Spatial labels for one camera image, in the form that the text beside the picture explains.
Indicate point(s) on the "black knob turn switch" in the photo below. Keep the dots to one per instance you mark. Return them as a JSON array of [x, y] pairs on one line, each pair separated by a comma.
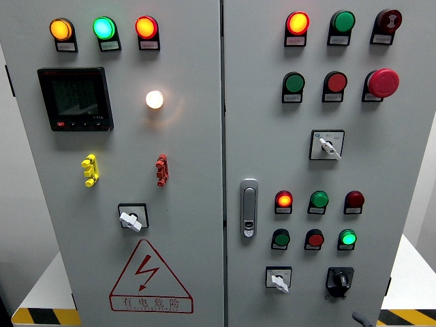
[[340, 280]]

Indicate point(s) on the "black cabinet hinge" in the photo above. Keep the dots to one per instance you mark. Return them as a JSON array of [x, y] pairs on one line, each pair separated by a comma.
[[74, 300], [10, 81], [388, 286]]

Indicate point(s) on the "black yellow striped tape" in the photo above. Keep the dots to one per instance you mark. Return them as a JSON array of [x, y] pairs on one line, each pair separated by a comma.
[[408, 317], [44, 317]]

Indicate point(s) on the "small green lamp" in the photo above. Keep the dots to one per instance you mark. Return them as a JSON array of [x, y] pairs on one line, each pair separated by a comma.
[[347, 237], [319, 199]]

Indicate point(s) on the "small red push button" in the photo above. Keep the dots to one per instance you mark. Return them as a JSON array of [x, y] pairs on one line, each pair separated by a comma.
[[315, 240]]

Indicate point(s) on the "small green push button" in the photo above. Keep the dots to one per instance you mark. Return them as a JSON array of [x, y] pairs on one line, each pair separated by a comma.
[[282, 239]]

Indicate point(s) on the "small red lamp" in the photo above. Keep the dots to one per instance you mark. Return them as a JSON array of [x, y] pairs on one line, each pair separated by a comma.
[[284, 200], [355, 199]]

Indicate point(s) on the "pale grey cabinet door with lock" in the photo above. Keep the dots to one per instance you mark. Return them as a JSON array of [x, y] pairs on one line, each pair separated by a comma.
[[374, 177]]

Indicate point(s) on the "silver door lock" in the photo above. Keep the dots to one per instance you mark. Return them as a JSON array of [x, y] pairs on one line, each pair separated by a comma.
[[249, 204]]

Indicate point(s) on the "red warning triangle sticker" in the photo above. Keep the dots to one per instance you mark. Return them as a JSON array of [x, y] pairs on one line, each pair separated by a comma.
[[146, 269]]

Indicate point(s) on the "large red stop button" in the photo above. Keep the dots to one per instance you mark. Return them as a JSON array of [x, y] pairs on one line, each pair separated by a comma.
[[383, 83]]

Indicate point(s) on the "large red push button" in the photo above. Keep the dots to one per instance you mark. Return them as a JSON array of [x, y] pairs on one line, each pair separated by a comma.
[[337, 82]]

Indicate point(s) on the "pale grey cabinet door with display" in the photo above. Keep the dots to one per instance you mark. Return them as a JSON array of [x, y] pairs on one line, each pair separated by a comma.
[[190, 153]]

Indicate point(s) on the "large green push button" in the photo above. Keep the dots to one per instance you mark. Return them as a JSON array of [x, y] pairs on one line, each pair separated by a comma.
[[295, 83]]

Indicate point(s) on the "large green unlit lamp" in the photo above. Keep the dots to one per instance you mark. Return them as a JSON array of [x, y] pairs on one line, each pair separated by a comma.
[[343, 21]]

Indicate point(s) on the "dark red buzzer lamp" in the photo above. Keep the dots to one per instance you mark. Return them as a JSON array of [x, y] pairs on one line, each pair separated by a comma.
[[389, 20]]

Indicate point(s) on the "white round lamp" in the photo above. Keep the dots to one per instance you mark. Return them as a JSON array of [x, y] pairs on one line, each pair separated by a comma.
[[154, 99]]

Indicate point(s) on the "large red lit lamp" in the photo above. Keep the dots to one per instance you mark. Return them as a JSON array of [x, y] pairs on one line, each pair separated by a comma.
[[298, 23]]

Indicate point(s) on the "black display meter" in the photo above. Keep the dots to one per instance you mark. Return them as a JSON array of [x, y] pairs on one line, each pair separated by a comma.
[[76, 98]]

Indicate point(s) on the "red round lamp beside green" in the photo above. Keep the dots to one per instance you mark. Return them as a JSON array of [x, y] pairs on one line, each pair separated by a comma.
[[146, 28]]

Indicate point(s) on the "bright green lit lamp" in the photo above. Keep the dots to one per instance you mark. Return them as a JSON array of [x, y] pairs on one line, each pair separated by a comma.
[[103, 28]]

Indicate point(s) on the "yellow round lamp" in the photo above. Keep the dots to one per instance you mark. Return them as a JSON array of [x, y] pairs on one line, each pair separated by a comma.
[[61, 30]]

